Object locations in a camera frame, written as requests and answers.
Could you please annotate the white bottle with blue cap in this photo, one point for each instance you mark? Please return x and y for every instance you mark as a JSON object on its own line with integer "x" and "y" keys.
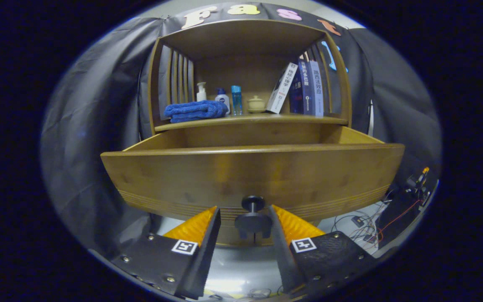
{"x": 223, "y": 100}

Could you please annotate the clear blue bottle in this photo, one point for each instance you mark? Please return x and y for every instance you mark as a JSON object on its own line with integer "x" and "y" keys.
{"x": 236, "y": 100}

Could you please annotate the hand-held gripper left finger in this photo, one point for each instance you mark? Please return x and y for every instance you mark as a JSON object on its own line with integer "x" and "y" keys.
{"x": 208, "y": 251}

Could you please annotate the wooden countertop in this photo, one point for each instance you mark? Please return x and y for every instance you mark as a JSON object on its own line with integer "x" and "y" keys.
{"x": 266, "y": 118}

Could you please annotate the dark blue book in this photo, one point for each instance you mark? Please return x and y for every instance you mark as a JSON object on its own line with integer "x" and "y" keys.
{"x": 305, "y": 88}

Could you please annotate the wooden cabinet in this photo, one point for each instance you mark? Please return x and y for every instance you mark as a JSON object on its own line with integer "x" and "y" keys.
{"x": 245, "y": 42}

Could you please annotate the lavender book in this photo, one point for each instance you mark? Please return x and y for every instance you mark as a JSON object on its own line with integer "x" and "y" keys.
{"x": 317, "y": 90}

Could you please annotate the black equipment with orange parts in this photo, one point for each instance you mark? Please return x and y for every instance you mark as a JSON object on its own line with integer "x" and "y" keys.
{"x": 401, "y": 209}

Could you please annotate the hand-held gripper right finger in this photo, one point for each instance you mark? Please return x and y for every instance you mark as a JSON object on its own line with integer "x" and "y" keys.
{"x": 281, "y": 247}

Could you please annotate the beige lidded teacup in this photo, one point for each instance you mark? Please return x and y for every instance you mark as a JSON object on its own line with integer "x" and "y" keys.
{"x": 256, "y": 104}

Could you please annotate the blue folded towel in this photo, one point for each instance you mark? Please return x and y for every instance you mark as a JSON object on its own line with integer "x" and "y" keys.
{"x": 195, "y": 111}

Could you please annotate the wooden drawer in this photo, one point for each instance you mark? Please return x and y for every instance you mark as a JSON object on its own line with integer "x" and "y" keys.
{"x": 245, "y": 176}

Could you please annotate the black drawer knob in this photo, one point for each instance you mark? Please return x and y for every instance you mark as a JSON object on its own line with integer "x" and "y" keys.
{"x": 253, "y": 221}

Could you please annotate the white pump bottle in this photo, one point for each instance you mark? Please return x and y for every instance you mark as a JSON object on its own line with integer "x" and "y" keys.
{"x": 201, "y": 94}

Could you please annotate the white book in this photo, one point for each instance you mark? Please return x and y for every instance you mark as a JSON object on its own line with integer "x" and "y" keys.
{"x": 281, "y": 88}

